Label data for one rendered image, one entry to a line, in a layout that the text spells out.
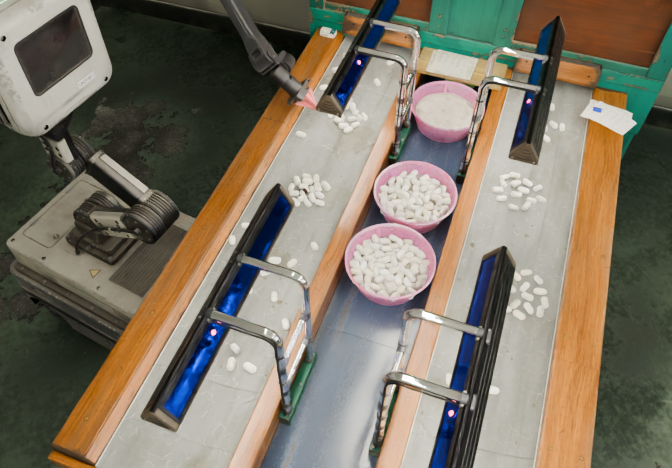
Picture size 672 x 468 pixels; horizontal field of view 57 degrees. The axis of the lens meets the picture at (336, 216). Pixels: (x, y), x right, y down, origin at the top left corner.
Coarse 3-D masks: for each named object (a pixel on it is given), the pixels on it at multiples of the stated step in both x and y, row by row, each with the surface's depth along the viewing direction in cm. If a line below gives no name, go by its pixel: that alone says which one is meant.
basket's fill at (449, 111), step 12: (432, 96) 233; (444, 96) 232; (456, 96) 233; (420, 108) 229; (432, 108) 229; (444, 108) 229; (456, 108) 229; (468, 108) 228; (432, 120) 225; (444, 120) 223; (456, 120) 225; (468, 120) 224
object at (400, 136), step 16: (416, 32) 194; (368, 48) 187; (416, 48) 198; (400, 64) 185; (416, 64) 203; (400, 80) 190; (400, 96) 194; (400, 112) 200; (400, 128) 206; (400, 144) 219
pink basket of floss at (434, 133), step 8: (424, 88) 231; (432, 88) 233; (440, 88) 234; (448, 88) 234; (464, 88) 231; (416, 96) 229; (424, 96) 233; (464, 96) 232; (472, 96) 230; (416, 104) 231; (472, 104) 231; (416, 120) 225; (424, 128) 223; (432, 128) 219; (440, 128) 216; (464, 128) 216; (432, 136) 224; (440, 136) 221; (448, 136) 221; (456, 136) 221; (464, 136) 225
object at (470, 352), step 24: (480, 264) 146; (504, 264) 140; (480, 288) 140; (504, 288) 139; (480, 312) 134; (504, 312) 137; (456, 360) 130; (480, 360) 125; (456, 384) 126; (480, 384) 123; (456, 408) 121; (480, 408) 122; (456, 432) 116; (480, 432) 121; (432, 456) 118; (456, 456) 113
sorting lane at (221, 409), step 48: (384, 48) 249; (384, 96) 231; (288, 144) 215; (336, 144) 215; (288, 192) 201; (336, 192) 201; (288, 240) 189; (288, 288) 179; (240, 336) 169; (144, 384) 160; (240, 384) 160; (144, 432) 152; (192, 432) 152; (240, 432) 153
